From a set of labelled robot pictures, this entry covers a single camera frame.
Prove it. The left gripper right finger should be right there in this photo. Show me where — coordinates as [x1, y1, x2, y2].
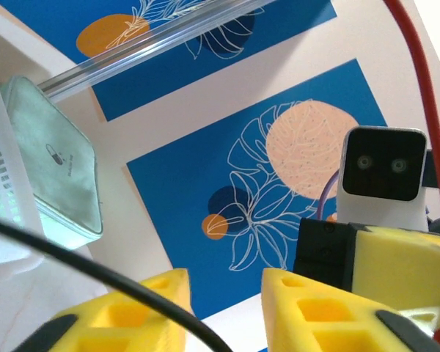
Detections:
[260, 267, 440, 352]

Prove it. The thin black cable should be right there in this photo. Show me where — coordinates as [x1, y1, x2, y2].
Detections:
[0, 216, 239, 352]

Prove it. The aluminium frame post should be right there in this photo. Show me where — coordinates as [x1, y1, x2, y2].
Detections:
[36, 0, 268, 104]

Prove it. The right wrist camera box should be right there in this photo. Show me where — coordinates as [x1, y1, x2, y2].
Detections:
[336, 125, 428, 232]

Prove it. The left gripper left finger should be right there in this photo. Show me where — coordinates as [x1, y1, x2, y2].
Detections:
[12, 268, 192, 352]

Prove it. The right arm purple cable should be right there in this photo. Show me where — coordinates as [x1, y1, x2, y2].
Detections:
[317, 171, 341, 221]

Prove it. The pale green lidded container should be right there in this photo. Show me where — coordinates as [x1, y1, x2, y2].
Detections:
[0, 75, 104, 251]

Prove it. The white plastic basket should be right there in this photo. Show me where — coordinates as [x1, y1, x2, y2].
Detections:
[0, 0, 47, 279]

